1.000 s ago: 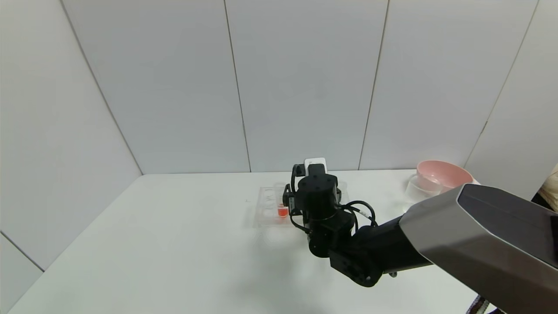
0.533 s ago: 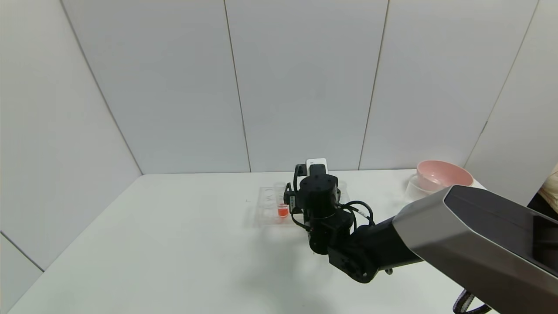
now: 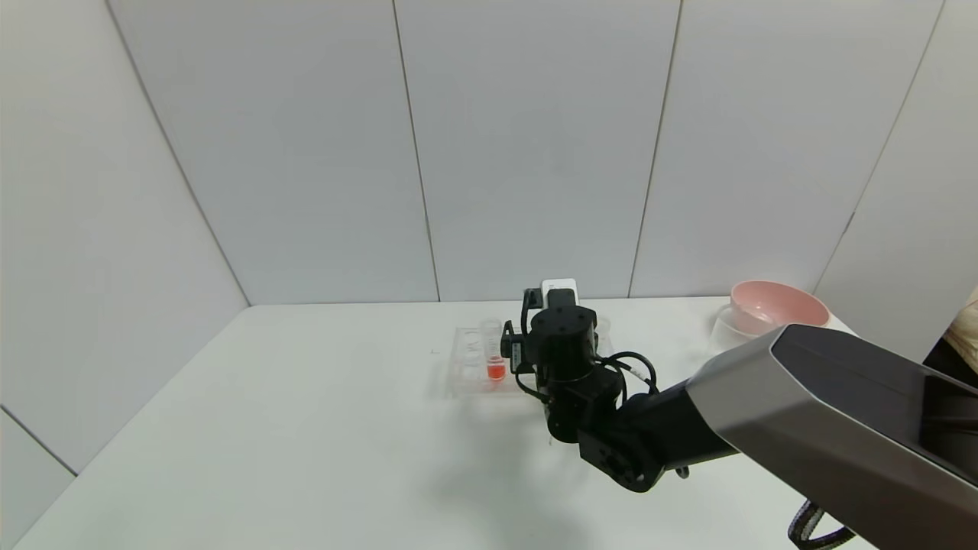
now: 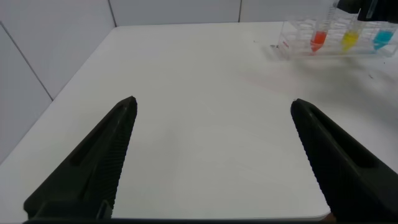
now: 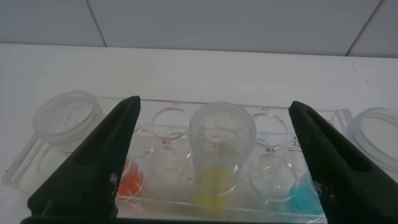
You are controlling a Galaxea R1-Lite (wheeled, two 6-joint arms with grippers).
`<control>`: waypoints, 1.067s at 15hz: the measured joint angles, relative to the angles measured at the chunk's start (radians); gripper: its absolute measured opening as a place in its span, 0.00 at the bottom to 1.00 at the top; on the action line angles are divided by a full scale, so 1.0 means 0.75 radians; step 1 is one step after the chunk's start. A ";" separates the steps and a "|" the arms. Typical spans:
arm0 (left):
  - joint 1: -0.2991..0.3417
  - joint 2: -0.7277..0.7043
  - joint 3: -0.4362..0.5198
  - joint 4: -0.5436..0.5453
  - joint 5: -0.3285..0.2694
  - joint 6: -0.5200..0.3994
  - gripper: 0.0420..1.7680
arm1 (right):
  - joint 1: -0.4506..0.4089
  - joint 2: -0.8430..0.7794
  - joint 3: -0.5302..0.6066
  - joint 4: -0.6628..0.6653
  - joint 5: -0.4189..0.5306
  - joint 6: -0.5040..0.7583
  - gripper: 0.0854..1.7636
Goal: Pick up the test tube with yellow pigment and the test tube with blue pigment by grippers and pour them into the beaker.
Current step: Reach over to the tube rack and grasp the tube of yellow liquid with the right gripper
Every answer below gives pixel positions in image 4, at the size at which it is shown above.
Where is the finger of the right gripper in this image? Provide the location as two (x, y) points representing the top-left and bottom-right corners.
(374, 0), (398, 24)
(337, 0), (369, 22)

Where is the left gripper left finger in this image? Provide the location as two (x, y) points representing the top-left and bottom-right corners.
(23, 95), (138, 220)

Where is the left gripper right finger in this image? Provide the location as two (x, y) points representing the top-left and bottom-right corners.
(290, 98), (398, 223)

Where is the blue pigment test tube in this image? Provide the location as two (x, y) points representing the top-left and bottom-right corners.
(372, 20), (398, 51)

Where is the yellow pigment test tube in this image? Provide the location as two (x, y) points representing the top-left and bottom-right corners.
(340, 0), (379, 53)

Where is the red pigment test tube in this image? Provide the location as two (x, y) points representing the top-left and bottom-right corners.
(310, 0), (340, 53)

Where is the clear plastic test tube rack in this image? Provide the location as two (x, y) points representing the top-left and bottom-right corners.
(277, 17), (398, 60)

